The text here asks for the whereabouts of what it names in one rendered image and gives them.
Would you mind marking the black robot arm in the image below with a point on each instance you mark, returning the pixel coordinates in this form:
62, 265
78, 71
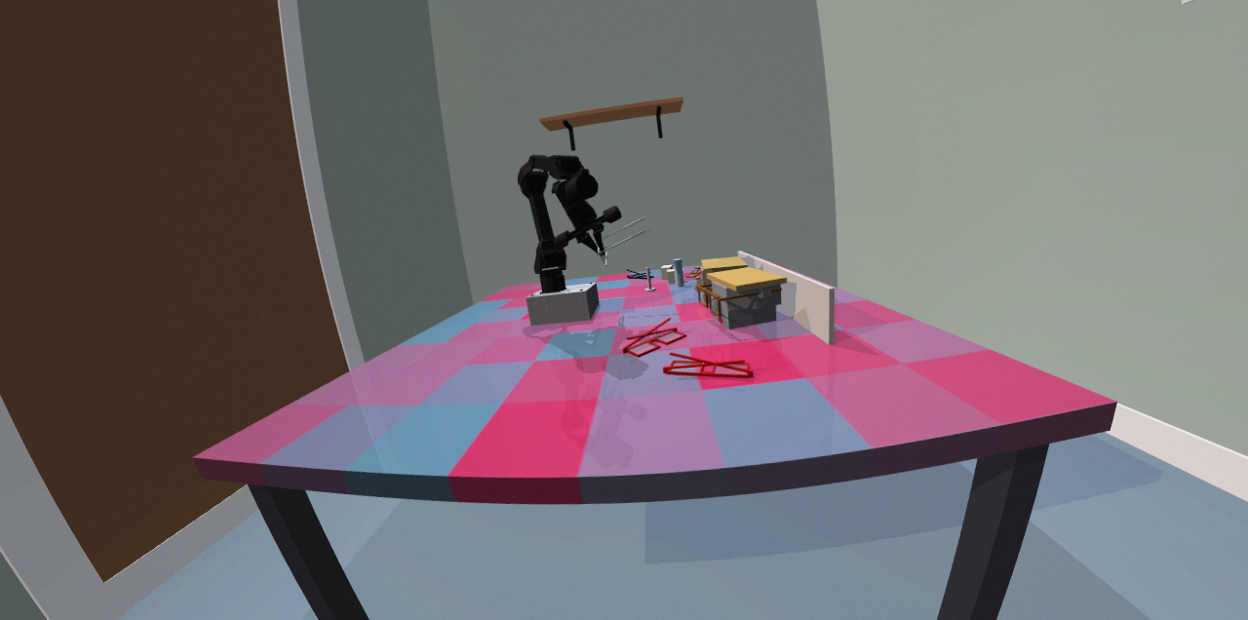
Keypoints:
577, 185

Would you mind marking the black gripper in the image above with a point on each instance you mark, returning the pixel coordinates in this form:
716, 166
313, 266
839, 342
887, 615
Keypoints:
581, 217

